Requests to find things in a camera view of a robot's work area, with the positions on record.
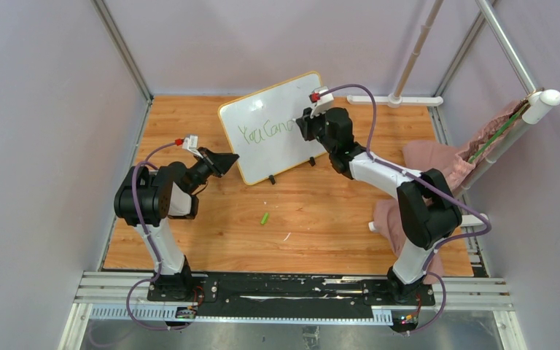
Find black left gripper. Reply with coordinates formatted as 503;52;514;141
187;148;238;195

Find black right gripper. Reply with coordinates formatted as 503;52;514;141
297;104;337;153

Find yellow framed whiteboard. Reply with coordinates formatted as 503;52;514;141
217;71;326;185

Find green marker cap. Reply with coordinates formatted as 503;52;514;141
260;212;270;225

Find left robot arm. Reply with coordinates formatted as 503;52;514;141
114;147;239;301

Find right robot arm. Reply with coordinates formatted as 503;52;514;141
295;107;462;305

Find white clothes rack base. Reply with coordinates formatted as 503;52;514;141
346;95;444;108

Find pink cloth shorts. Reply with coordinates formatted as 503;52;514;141
373;98;527;286

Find silver clothes rack pole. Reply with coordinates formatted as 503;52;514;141
391;0;444;97

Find green clothes hanger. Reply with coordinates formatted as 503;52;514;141
463;98;530;165

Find white rack side foot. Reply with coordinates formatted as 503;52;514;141
367;213;489;234

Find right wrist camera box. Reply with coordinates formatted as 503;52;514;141
308;86;334;118

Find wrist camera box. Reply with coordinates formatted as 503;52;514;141
308;86;334;118
182;134;203;159

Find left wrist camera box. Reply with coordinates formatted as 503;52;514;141
182;134;203;159

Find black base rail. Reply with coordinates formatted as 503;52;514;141
147;271;435;320

